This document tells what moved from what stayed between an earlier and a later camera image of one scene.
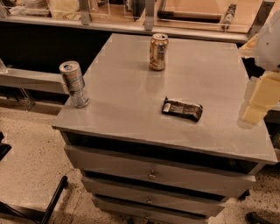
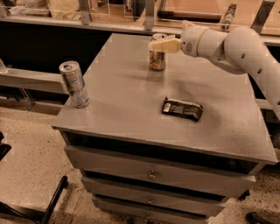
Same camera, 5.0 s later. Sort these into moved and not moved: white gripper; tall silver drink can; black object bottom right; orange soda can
Moved: white gripper
Not moved: black object bottom right; orange soda can; tall silver drink can
